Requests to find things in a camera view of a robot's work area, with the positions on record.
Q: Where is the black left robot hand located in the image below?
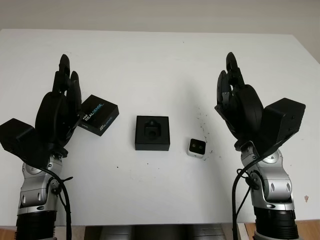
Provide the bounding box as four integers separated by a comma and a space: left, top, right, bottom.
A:
34, 53, 83, 158

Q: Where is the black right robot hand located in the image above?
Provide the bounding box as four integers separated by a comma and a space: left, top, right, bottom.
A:
214, 51, 266, 152

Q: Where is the black RealSense box lid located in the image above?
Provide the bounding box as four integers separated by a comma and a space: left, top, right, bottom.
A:
77, 94, 120, 137

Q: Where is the small silver depth camera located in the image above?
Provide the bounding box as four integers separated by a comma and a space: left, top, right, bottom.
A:
187, 138, 207, 159

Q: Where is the dark grey robot torso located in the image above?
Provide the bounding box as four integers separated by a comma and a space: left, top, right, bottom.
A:
84, 217, 237, 240

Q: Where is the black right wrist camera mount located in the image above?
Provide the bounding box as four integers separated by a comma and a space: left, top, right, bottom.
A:
253, 97, 306, 158

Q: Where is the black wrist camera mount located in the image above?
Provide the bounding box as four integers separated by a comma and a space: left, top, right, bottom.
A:
253, 97, 306, 158
0, 118, 55, 167

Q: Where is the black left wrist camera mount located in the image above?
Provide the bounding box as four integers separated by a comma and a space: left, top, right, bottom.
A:
0, 118, 55, 167

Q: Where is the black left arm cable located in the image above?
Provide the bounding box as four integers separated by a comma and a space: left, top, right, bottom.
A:
37, 164, 75, 240

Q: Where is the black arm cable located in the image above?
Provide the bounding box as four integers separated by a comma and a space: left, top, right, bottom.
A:
231, 154, 265, 240
37, 164, 75, 240

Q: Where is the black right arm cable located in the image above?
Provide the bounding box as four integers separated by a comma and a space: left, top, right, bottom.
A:
231, 154, 265, 240

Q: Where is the black camera box base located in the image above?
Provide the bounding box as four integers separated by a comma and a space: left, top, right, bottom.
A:
134, 115, 171, 152

